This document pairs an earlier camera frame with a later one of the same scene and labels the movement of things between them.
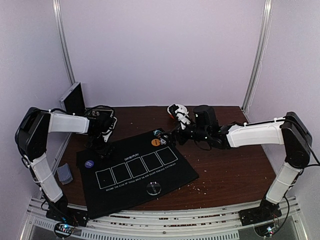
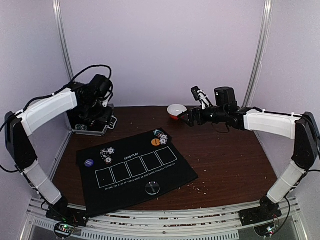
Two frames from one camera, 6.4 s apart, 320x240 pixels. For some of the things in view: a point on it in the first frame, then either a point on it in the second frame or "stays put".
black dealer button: [153, 188] stays put
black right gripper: [175, 134] → [195, 116]
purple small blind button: [89, 163] stays put
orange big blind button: [155, 142] stays put
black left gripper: [105, 152] → [89, 115]
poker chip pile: [163, 137] stays put
